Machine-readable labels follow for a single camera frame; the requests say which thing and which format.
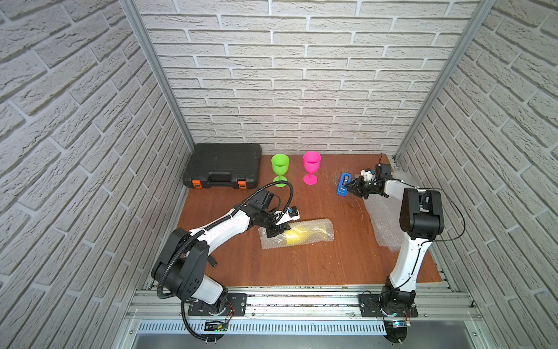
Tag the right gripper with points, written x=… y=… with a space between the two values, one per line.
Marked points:
x=358 y=187

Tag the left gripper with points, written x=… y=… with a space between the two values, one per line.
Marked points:
x=274 y=222

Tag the yellow plastic wine glass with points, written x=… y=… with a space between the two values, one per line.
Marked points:
x=303 y=235

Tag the bubble wrap sheet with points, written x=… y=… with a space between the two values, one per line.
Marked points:
x=385 y=214
x=280 y=240

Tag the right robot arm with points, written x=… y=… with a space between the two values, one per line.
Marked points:
x=421 y=221

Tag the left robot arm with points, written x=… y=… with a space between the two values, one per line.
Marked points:
x=180 y=269

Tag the pink plastic wine glass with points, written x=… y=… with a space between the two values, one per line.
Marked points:
x=312 y=162

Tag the green plastic wine glass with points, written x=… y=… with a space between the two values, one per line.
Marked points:
x=280 y=165

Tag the blue tape dispenser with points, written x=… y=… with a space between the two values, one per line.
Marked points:
x=344 y=180

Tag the black plastic tool case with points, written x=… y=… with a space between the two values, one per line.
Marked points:
x=230 y=165

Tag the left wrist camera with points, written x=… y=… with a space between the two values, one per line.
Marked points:
x=291 y=214

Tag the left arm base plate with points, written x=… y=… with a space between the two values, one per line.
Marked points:
x=234 y=304

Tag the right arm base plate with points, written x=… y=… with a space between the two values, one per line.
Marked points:
x=374 y=305

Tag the aluminium mounting rail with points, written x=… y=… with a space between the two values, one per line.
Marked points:
x=293 y=310

